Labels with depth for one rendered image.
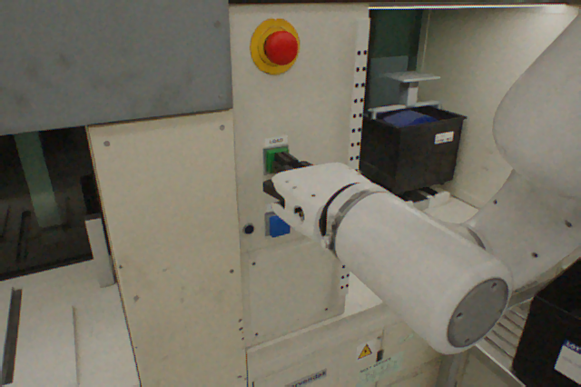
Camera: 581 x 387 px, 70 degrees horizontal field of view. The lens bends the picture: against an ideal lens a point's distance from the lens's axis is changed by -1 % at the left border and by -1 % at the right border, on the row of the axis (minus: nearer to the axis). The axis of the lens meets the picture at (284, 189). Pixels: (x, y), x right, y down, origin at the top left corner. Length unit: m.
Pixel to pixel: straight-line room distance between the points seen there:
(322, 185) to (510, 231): 0.18
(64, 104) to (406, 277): 0.37
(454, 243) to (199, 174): 0.33
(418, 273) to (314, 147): 0.33
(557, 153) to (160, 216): 0.44
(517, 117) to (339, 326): 0.61
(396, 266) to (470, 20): 0.97
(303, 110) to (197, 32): 0.18
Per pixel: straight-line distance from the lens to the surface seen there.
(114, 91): 0.49
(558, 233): 0.39
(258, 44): 0.54
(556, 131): 0.28
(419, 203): 1.20
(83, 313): 0.93
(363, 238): 0.37
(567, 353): 0.90
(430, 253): 0.33
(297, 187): 0.45
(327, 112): 0.61
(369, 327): 0.88
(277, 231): 0.62
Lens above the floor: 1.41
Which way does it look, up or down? 25 degrees down
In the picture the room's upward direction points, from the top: straight up
